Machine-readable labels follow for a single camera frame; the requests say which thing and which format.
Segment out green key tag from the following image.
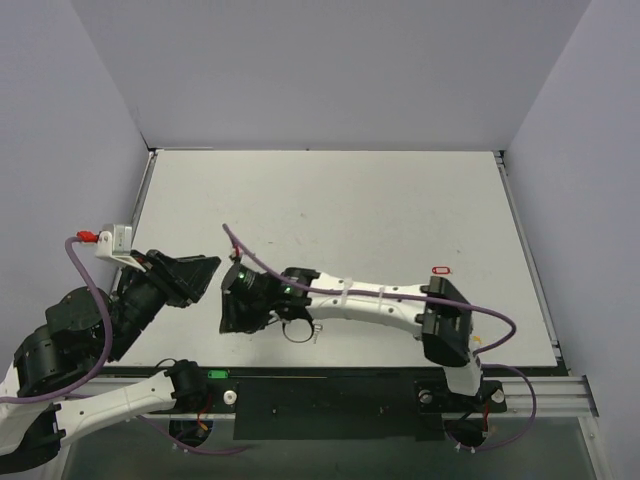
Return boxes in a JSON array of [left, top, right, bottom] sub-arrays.
[[207, 369, 229, 379]]

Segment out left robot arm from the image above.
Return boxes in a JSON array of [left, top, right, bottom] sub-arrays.
[[1, 250, 221, 474]]

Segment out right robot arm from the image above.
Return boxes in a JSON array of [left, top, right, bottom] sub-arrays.
[[219, 262, 486, 409]]

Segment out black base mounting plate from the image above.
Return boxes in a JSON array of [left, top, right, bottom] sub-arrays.
[[171, 367, 507, 441]]

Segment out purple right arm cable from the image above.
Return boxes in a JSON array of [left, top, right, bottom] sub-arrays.
[[222, 223, 539, 454]]

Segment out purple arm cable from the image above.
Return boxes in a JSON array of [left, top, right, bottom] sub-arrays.
[[0, 229, 114, 406], [222, 223, 539, 454]]

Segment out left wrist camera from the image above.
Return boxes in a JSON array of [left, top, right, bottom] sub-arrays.
[[95, 224, 136, 267]]

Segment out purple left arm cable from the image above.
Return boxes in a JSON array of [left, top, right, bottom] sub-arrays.
[[0, 229, 114, 406]]

